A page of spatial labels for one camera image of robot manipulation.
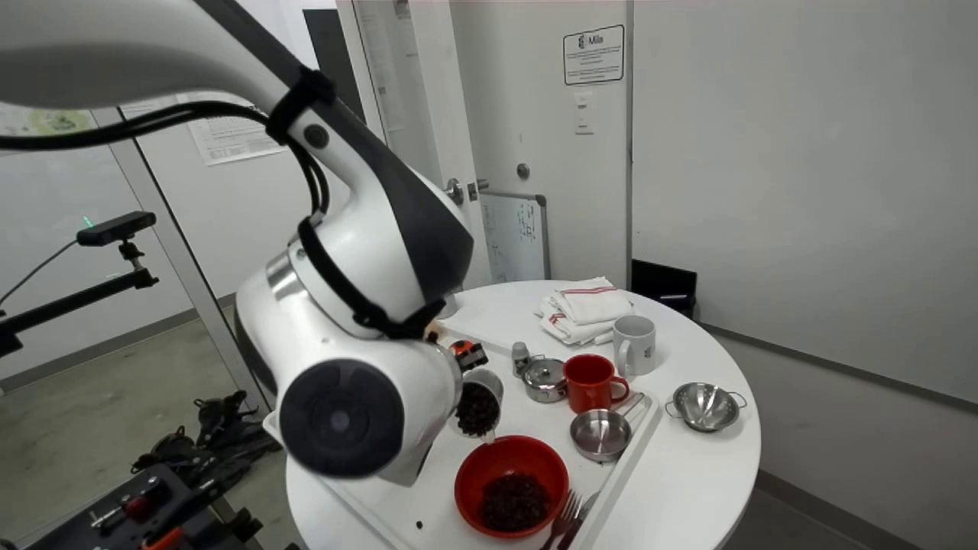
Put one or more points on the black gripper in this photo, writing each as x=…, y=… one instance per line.
x=463, y=352

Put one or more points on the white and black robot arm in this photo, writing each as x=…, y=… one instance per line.
x=385, y=406

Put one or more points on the red bowl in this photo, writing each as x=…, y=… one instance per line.
x=509, y=488

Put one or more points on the small steel bowl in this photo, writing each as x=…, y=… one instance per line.
x=601, y=434

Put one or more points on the grey shaker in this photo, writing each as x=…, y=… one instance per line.
x=522, y=354

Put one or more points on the small steel dish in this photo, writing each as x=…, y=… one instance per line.
x=542, y=379

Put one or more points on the white cloth with red stripes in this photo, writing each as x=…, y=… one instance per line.
x=586, y=310

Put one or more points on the red mug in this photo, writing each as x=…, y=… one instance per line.
x=592, y=384

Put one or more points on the white tray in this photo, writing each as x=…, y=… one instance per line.
x=622, y=476

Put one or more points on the white door with glass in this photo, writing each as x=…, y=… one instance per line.
x=430, y=102

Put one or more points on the pile of black tools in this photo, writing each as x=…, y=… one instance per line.
x=164, y=489

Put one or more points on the white light switch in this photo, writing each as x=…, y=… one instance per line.
x=583, y=115

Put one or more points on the white wall notice sign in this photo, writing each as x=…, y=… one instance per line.
x=595, y=55

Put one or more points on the black camera bar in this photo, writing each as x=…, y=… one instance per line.
x=116, y=227

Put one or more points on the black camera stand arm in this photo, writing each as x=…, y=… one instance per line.
x=80, y=294

